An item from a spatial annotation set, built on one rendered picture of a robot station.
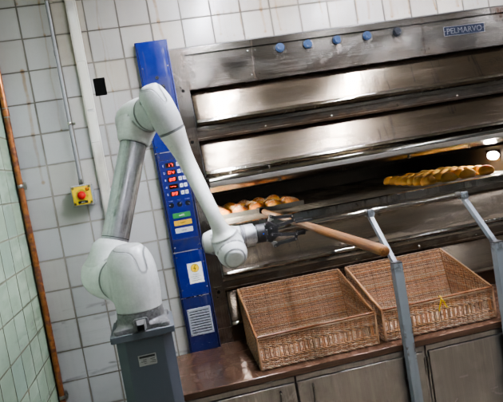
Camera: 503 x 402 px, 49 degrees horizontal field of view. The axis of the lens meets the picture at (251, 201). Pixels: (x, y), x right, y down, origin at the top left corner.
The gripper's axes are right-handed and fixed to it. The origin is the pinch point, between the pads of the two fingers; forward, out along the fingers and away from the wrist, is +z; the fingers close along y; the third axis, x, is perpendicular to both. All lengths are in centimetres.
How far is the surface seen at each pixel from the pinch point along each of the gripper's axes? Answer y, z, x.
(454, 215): 18, 101, -68
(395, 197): 2, 69, -67
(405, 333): 55, 38, -7
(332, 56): -77, 46, -69
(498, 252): 28, 87, -8
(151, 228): -4, -62, -66
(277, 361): 59, -17, -17
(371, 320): 49, 28, -17
